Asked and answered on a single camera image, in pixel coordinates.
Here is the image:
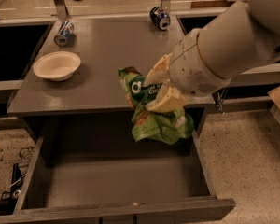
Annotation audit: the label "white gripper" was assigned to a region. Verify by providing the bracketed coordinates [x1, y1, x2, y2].
[145, 29, 231, 113]

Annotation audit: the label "green rice chip bag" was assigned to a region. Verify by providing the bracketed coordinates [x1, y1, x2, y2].
[118, 66, 194, 145]

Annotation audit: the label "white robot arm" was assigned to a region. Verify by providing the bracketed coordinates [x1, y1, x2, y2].
[145, 0, 280, 113]

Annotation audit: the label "grey open top drawer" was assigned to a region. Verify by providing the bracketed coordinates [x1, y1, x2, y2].
[0, 112, 235, 224]

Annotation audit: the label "dark blue soda can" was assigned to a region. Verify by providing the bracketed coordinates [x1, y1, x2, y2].
[149, 7, 171, 31]

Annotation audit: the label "grey cabinet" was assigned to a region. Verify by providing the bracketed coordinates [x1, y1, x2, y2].
[6, 15, 216, 142]

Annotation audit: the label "white paper bowl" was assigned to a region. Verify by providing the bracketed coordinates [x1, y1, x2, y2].
[33, 51, 81, 81]

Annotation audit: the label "silver blue soda can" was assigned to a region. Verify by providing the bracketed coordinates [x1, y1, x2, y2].
[54, 21, 75, 47]

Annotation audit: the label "left metal post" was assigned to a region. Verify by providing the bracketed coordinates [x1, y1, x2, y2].
[53, 0, 68, 21]

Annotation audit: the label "black cables on floor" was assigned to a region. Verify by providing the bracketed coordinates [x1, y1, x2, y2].
[0, 147, 35, 213]

